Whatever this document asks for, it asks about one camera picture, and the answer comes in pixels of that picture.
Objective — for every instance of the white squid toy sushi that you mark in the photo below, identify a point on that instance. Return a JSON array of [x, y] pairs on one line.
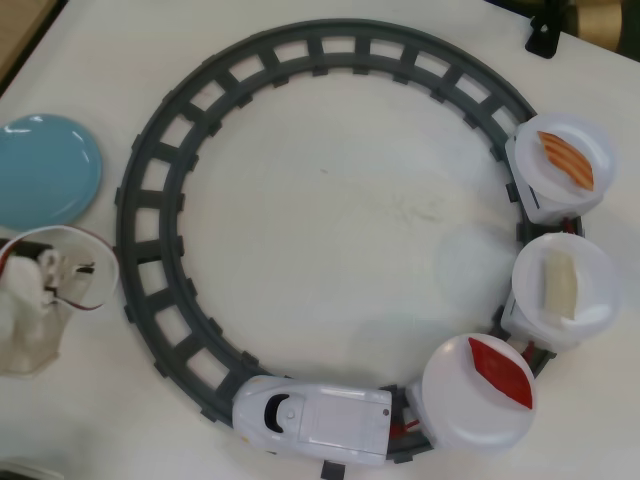
[[560, 285]]

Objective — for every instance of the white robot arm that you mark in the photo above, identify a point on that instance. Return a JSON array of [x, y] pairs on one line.
[[30, 340]]

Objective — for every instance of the blue round dish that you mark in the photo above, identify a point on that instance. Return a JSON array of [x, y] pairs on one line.
[[45, 170]]

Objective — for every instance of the white toy Shinkansen locomotive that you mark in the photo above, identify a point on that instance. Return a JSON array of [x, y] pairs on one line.
[[330, 420]]

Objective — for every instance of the orange striped salmon toy sushi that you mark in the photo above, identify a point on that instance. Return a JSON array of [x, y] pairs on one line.
[[565, 160]]

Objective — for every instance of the white toy train wagon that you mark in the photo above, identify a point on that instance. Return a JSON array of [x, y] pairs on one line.
[[417, 400], [550, 212], [520, 325]]

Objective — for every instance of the red plastic train coupler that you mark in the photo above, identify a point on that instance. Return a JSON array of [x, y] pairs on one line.
[[407, 427], [570, 227], [527, 347]]

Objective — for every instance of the white round plastic plate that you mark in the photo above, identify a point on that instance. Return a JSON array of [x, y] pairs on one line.
[[465, 415], [600, 280], [585, 130]]

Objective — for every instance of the black table clamp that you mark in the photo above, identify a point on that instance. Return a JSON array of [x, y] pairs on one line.
[[542, 42]]

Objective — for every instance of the brown cardboard roll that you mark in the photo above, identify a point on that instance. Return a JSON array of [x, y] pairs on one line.
[[600, 22]]

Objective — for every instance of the gray circular toy rail track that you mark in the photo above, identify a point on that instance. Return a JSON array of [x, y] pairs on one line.
[[126, 225]]

